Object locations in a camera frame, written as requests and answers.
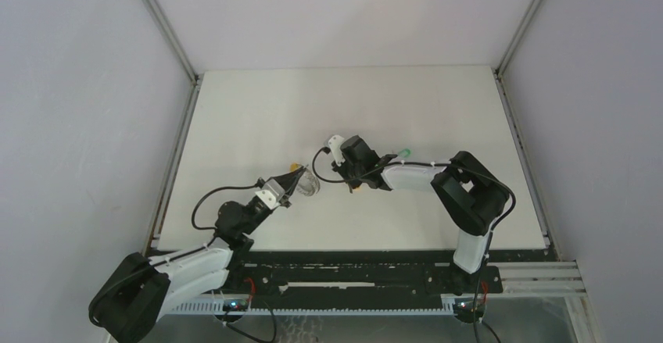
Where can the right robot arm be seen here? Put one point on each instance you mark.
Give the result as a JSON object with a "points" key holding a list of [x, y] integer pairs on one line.
{"points": [[475, 200]]}

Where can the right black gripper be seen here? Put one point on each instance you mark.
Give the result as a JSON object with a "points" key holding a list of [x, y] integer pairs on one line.
{"points": [[342, 170]]}

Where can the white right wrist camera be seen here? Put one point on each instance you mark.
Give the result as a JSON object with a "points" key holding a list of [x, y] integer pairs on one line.
{"points": [[334, 143]]}

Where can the key with green tag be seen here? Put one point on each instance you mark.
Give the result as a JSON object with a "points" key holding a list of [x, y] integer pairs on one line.
{"points": [[404, 153]]}

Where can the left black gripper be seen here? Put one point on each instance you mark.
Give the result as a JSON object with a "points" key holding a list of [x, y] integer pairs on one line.
{"points": [[289, 180]]}

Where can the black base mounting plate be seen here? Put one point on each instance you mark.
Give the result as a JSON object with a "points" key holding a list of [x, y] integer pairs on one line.
{"points": [[357, 298]]}

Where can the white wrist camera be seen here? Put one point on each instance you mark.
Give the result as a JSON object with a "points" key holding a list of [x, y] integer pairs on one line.
{"points": [[334, 143], [272, 193]]}

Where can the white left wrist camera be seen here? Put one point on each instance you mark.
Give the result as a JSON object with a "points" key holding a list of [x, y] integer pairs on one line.
{"points": [[272, 193]]}

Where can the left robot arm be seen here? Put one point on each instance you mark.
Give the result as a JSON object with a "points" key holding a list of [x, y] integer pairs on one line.
{"points": [[141, 290]]}

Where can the large keyring with yellow grip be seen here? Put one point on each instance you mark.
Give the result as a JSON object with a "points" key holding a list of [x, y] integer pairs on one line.
{"points": [[308, 185]]}

